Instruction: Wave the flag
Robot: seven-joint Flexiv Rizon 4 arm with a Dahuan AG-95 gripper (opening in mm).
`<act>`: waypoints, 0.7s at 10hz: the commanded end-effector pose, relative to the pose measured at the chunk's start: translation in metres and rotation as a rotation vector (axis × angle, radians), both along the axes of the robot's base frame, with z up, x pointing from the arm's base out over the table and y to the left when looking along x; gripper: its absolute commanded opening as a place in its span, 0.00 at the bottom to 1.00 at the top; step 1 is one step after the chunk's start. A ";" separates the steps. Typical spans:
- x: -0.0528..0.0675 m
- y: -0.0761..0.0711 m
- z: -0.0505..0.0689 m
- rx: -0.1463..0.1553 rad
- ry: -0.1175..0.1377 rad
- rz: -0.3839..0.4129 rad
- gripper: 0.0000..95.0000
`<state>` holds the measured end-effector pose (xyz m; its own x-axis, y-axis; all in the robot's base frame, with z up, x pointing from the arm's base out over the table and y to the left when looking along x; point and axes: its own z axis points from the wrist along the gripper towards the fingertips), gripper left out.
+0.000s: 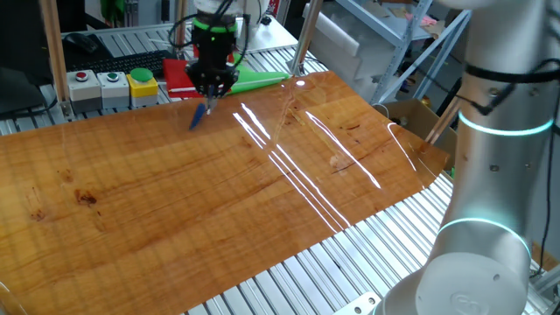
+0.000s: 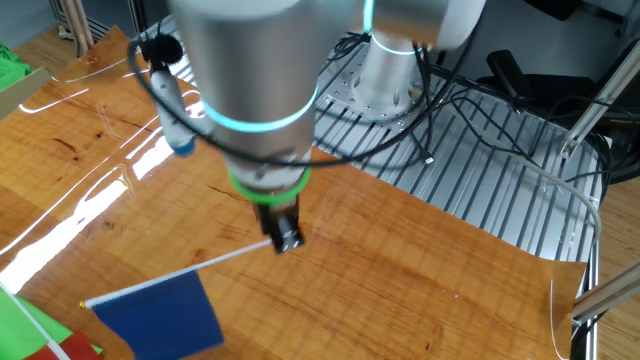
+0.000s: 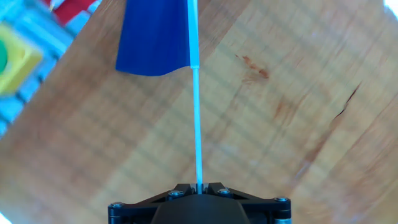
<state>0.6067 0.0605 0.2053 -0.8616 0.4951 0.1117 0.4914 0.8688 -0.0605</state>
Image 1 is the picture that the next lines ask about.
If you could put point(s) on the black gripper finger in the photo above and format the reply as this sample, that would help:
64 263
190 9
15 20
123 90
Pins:
199 79
225 81

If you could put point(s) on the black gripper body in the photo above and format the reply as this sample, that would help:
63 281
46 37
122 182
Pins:
214 50

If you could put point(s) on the blue flag with white stick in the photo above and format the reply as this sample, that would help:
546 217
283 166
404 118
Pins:
198 117

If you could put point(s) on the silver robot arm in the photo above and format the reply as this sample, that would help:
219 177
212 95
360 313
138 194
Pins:
481 280

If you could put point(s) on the large red flag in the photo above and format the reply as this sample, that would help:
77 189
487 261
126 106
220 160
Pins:
177 76

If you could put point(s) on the green flag with white stick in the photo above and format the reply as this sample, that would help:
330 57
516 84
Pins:
258 79

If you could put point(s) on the yellow box green mushroom button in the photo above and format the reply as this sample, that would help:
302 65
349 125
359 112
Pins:
142 87

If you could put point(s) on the black keyboard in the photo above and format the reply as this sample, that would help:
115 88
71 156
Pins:
122 63

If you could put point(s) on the grey box with green button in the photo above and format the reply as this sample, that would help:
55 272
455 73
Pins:
113 89

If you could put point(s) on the hanging green cloth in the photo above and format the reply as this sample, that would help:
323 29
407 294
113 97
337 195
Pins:
111 11

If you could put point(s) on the grey box with red button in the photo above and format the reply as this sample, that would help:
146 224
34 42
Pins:
83 92

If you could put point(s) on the black computer mouse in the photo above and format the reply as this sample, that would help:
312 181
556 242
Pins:
81 42

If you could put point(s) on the white foam block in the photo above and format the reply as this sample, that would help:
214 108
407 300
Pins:
350 57

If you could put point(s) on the glossy wood-grain table mat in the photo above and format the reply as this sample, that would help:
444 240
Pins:
153 210

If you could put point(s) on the blue-grey metal shelf rack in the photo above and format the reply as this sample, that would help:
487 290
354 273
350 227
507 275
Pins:
396 65

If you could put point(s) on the black monitor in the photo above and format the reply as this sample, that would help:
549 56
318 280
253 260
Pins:
22 35

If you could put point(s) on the cardboard box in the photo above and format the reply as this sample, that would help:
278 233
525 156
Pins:
415 118

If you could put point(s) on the copper-coloured diagonal strut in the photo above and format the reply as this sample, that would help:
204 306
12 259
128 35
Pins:
442 122

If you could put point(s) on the aluminium frame post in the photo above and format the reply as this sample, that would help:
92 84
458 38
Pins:
306 30
179 9

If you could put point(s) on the copper-coloured frame post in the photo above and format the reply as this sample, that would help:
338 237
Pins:
54 52

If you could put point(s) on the metal bracket plate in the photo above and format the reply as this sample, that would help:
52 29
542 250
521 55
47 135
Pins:
361 304

